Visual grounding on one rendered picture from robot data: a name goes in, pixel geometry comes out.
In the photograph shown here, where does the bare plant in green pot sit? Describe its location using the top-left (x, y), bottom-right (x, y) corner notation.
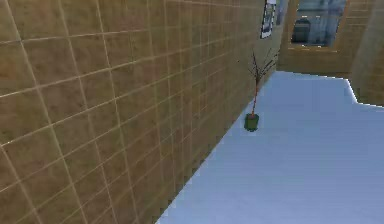
top-left (237, 48), bottom-right (280, 133)

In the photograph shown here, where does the black and white framed picture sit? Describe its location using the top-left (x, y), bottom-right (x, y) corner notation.
top-left (260, 0), bottom-right (278, 40)

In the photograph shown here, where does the window with wooden frame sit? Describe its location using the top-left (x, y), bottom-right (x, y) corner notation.
top-left (287, 0), bottom-right (351, 52)

